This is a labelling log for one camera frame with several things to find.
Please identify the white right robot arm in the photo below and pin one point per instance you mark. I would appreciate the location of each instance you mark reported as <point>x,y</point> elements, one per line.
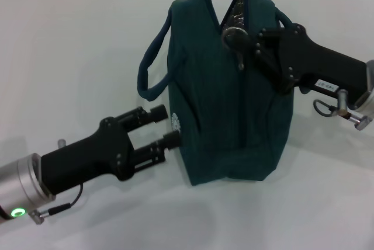
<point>366,89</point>

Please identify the dark teal insulated lunch bag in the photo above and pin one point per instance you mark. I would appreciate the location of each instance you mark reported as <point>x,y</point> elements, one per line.
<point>219,101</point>

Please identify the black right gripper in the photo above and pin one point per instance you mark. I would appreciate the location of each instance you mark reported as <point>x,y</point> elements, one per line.
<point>321,60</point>

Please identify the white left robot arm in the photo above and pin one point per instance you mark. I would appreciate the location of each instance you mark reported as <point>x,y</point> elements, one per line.
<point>20,185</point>

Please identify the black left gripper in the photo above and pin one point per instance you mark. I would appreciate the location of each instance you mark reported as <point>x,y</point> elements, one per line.
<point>87,156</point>

